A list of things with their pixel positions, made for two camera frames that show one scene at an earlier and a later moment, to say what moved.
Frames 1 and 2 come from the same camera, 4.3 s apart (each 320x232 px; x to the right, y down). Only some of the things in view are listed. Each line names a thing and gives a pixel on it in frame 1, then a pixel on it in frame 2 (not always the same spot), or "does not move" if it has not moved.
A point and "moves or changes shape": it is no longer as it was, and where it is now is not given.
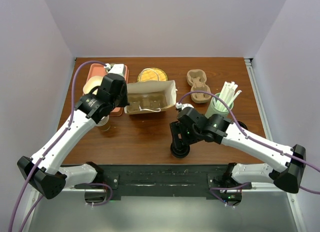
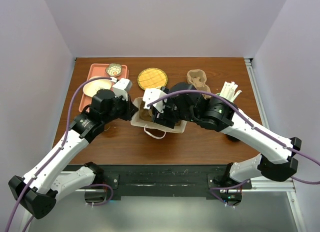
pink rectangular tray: x=99 y=69 does not move
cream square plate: x=91 y=82 does not move
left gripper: x=125 y=101 to x=130 y=108
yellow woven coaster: x=152 y=74 does not move
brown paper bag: x=150 y=96 moves or changes shape
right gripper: x=177 y=127 to x=164 y=118
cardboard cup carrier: x=196 y=78 does not move
